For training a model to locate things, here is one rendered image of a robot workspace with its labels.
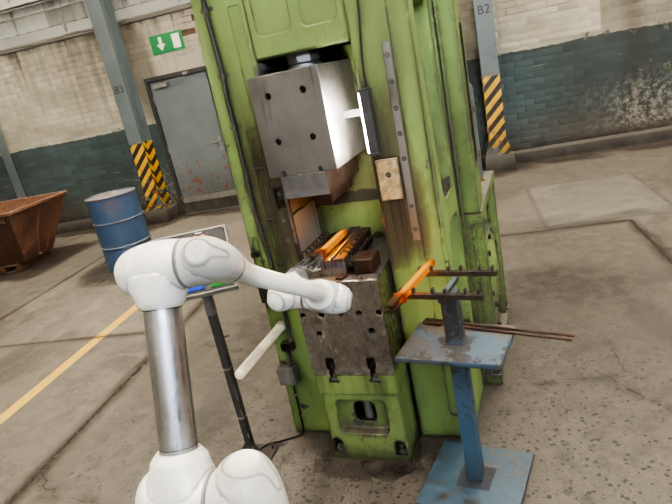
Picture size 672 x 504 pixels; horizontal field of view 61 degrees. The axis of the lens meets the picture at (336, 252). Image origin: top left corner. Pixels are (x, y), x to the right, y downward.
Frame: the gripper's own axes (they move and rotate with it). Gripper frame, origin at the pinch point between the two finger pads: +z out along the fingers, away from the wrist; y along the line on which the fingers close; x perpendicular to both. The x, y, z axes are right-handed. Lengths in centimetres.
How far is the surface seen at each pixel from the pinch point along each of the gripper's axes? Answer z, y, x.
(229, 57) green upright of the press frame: 24, -30, 82
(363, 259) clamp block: 9.8, 15.9, -6.1
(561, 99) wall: 629, 115, -33
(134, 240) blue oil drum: 309, -359, -72
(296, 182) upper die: 9.9, -5.9, 29.4
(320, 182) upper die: 9.9, 4.4, 28.1
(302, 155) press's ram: 10.0, -0.8, 39.8
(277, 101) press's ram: 10, -6, 62
